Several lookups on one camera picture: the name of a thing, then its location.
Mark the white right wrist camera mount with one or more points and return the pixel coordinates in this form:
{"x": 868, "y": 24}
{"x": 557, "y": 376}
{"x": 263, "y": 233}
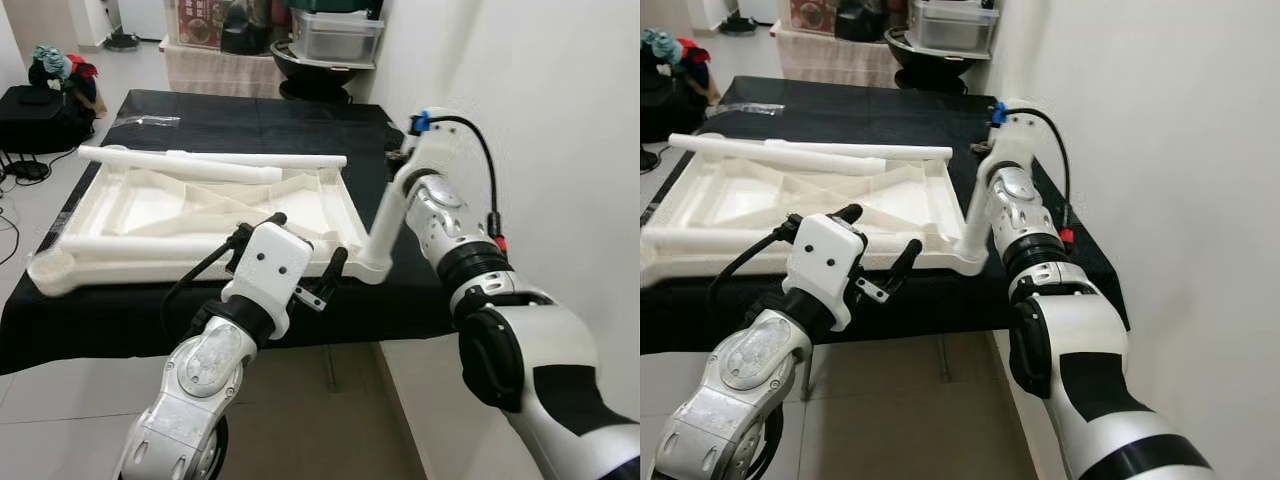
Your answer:
{"x": 1020, "y": 135}
{"x": 445, "y": 140}

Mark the black tablecloth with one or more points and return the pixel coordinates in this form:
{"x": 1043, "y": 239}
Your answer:
{"x": 250, "y": 120}
{"x": 850, "y": 110}

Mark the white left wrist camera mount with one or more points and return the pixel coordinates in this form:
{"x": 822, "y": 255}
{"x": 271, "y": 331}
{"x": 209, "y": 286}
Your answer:
{"x": 270, "y": 270}
{"x": 830, "y": 260}

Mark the red printed box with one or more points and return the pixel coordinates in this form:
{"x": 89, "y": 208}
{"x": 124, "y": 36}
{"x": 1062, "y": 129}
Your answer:
{"x": 810, "y": 12}
{"x": 200, "y": 22}

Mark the black round bowl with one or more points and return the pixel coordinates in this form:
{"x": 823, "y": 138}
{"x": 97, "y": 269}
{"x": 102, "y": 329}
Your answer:
{"x": 935, "y": 65}
{"x": 320, "y": 75}

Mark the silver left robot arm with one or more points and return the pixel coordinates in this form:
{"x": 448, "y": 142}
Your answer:
{"x": 200, "y": 380}
{"x": 740, "y": 380}

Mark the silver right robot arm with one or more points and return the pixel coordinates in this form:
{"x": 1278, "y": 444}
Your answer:
{"x": 520, "y": 350}
{"x": 1080, "y": 340}

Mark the black fabric case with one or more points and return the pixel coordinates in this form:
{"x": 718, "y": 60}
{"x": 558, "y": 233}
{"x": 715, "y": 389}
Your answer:
{"x": 670, "y": 100}
{"x": 40, "y": 115}

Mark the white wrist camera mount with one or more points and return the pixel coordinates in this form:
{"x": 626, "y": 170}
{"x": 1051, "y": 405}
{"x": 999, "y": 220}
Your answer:
{"x": 1020, "y": 135}
{"x": 270, "y": 270}
{"x": 445, "y": 140}
{"x": 830, "y": 260}

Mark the beige cloth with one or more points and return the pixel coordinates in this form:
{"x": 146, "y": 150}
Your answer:
{"x": 215, "y": 70}
{"x": 830, "y": 60}

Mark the clear tape piece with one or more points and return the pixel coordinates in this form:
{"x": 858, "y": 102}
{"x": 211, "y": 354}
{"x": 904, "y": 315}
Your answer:
{"x": 145, "y": 120}
{"x": 745, "y": 108}

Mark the black bag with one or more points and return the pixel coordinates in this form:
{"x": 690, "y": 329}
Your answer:
{"x": 860, "y": 20}
{"x": 245, "y": 30}

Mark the clear storage box green lid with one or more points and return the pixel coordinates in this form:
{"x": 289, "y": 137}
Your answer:
{"x": 335, "y": 30}
{"x": 950, "y": 25}

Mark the black stand base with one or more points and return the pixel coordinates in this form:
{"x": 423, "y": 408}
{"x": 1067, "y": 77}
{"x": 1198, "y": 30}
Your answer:
{"x": 648, "y": 160}
{"x": 25, "y": 168}

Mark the black round floor base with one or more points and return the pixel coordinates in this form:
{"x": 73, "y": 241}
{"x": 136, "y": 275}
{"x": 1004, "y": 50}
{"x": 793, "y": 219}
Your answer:
{"x": 740, "y": 22}
{"x": 125, "y": 40}

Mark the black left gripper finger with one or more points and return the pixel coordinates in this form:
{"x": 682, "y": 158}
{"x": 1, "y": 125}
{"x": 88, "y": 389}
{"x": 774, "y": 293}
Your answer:
{"x": 905, "y": 262}
{"x": 850, "y": 212}
{"x": 335, "y": 268}
{"x": 272, "y": 218}

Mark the white plastic children table top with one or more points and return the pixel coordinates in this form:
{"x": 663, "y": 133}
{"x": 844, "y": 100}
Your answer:
{"x": 150, "y": 210}
{"x": 740, "y": 200}

